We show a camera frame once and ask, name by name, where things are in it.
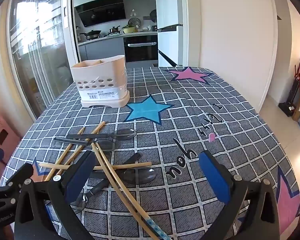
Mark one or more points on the dark translucent plastic spoon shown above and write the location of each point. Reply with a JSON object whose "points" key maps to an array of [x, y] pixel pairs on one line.
{"points": [[140, 175], [125, 133], [107, 145], [133, 158]]}

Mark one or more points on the black round strainer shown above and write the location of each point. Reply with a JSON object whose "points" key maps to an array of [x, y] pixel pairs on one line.
{"points": [[153, 15]]}

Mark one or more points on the sliding glass door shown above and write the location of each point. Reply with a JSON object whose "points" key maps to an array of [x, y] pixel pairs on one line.
{"points": [[35, 42]]}

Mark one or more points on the steel cooking pot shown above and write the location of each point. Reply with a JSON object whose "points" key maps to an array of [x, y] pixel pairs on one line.
{"points": [[114, 30]]}

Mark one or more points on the grey kitchen counter cabinets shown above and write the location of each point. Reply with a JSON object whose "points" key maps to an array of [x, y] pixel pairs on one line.
{"points": [[102, 50]]}

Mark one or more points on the black wok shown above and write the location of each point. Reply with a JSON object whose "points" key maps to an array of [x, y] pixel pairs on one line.
{"points": [[92, 33]]}

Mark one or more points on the black built-in oven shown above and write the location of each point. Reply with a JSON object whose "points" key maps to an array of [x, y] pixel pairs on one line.
{"points": [[140, 52]]}

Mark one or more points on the blue-patterned bamboo chopstick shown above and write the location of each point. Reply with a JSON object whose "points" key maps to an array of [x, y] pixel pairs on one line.
{"points": [[155, 226]]}

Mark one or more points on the grey checked star tablecloth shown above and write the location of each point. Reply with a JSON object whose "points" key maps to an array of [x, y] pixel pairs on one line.
{"points": [[180, 120]]}

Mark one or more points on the black floor stand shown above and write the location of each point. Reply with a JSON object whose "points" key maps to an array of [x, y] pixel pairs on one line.
{"points": [[288, 105]]}

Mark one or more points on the beige plastic utensil holder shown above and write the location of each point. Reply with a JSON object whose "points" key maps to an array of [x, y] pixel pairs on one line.
{"points": [[100, 72]]}

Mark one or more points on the yellow-green bowl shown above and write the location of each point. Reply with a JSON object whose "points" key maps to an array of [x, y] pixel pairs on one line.
{"points": [[128, 30]]}

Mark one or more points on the black range hood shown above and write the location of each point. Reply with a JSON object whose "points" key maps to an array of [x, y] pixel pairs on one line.
{"points": [[100, 12]]}

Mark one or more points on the white refrigerator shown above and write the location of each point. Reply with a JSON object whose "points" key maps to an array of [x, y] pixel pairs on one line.
{"points": [[167, 5]]}

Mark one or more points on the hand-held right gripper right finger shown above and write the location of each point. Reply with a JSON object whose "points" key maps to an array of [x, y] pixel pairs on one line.
{"points": [[215, 180]]}

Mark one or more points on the pink plastic stool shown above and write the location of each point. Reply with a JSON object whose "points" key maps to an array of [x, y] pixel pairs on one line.
{"points": [[2, 132]]}

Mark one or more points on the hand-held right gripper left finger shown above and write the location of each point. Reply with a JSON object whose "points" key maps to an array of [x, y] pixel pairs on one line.
{"points": [[77, 180]]}

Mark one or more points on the white wall ornament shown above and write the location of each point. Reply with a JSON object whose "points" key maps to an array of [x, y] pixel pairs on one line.
{"points": [[133, 12]]}

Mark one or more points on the round wall plate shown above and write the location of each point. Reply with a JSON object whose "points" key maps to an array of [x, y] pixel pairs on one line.
{"points": [[134, 21]]}

